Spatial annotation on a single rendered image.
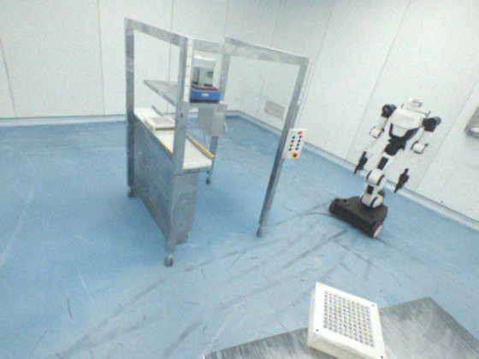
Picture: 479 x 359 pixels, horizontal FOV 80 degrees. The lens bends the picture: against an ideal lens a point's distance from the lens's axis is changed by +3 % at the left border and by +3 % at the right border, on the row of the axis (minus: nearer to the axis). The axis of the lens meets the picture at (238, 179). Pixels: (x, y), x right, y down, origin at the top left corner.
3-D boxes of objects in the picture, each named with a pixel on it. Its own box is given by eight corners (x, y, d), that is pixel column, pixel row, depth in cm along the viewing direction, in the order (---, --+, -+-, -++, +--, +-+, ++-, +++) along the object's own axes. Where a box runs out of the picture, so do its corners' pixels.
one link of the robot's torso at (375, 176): (367, 180, 331) (388, 144, 321) (381, 187, 320) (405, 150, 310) (363, 179, 319) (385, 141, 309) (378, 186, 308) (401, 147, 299)
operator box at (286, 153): (298, 158, 248) (307, 130, 236) (285, 160, 238) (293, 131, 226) (294, 155, 252) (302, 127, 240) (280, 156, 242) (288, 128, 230)
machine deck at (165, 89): (227, 109, 195) (227, 104, 193) (175, 108, 174) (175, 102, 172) (188, 87, 237) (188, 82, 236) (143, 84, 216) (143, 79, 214)
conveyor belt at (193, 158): (211, 167, 214) (212, 161, 212) (180, 171, 200) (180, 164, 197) (150, 112, 306) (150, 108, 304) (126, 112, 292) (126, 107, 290)
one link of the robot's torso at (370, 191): (363, 197, 355) (372, 167, 324) (379, 205, 343) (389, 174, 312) (356, 203, 348) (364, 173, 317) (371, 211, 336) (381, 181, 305)
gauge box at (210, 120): (222, 135, 204) (227, 108, 195) (209, 136, 198) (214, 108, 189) (208, 125, 219) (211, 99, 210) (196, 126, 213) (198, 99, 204)
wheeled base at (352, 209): (355, 200, 391) (363, 179, 375) (392, 220, 359) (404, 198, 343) (330, 212, 349) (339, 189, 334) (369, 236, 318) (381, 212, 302)
